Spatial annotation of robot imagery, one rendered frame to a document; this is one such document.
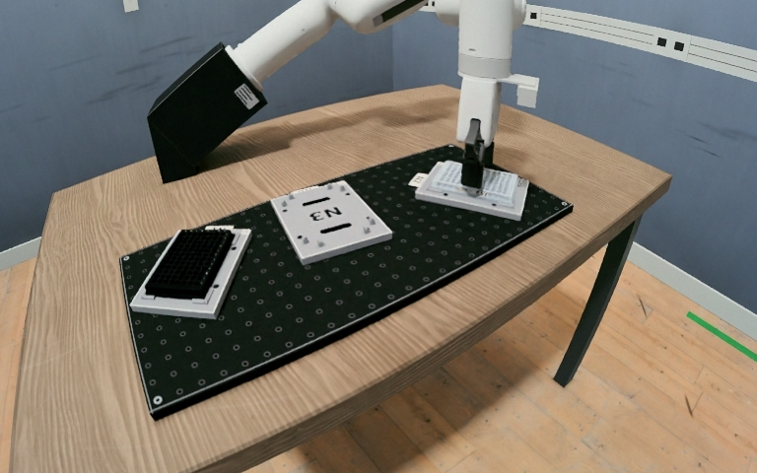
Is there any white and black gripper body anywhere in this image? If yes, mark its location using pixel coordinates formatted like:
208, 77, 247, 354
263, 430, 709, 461
456, 71, 502, 148

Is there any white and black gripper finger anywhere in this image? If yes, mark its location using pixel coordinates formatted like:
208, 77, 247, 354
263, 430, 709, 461
476, 140, 495, 165
460, 118, 485, 189

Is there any black dotted mat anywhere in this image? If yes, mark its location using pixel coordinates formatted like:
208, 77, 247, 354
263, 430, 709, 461
119, 143, 574, 422

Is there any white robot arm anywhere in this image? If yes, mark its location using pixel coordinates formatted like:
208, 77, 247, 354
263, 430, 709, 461
226, 0, 539, 108

